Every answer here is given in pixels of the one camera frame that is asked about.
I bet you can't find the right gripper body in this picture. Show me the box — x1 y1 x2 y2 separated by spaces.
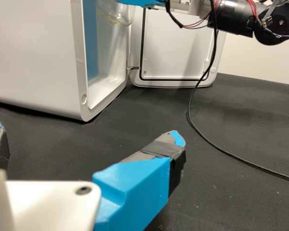
168 0 212 19

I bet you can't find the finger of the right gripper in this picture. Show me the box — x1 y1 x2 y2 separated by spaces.
115 0 169 11

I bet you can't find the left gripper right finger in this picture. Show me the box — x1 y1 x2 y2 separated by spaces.
92 130 186 231

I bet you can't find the clear flask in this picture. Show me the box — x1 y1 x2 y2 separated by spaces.
95 0 135 27

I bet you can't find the incubator door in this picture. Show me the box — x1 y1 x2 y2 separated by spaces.
129 0 227 89

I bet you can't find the white incubator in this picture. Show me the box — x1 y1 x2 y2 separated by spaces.
0 0 133 125

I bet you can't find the black cable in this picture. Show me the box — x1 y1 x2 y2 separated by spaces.
187 0 289 185

